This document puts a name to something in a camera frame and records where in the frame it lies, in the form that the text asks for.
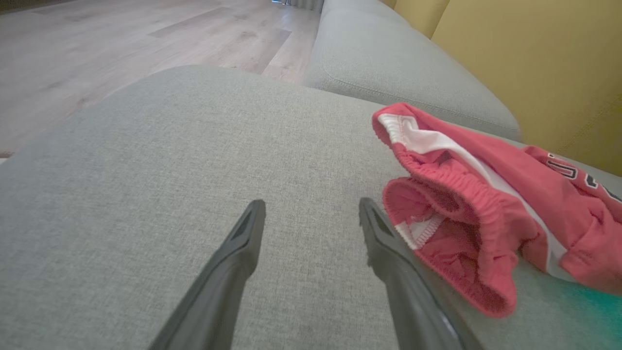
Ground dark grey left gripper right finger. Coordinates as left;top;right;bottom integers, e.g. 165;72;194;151
359;197;484;350

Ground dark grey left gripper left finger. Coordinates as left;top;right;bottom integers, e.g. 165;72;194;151
148;199;267;350

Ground red shorts with white stripe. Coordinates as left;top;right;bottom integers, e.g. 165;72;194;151
372;102;622;319

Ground grey fabric sofa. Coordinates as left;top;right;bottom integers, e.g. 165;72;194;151
0;65;622;350

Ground long grey sofa seat cushion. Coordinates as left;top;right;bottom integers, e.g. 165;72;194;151
304;0;521;142

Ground wide yellow sofa back cushion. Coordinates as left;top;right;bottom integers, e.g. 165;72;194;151
432;0;622;176

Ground narrow yellow sofa back cushion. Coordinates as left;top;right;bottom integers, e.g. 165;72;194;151
394;0;450;39

